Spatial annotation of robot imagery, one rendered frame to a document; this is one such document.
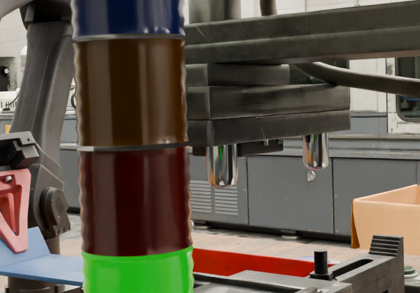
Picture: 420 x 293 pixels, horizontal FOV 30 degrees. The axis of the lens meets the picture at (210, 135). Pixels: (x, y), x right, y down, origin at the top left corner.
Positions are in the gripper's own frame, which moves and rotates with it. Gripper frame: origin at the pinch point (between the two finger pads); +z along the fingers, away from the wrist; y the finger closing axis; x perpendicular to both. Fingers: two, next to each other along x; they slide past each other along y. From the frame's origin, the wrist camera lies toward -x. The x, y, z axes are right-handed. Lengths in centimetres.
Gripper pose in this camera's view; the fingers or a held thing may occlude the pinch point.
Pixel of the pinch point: (15, 245)
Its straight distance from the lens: 75.8
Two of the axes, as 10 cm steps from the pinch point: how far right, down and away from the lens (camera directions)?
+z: 4.6, 8.5, -2.3
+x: 5.7, -0.9, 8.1
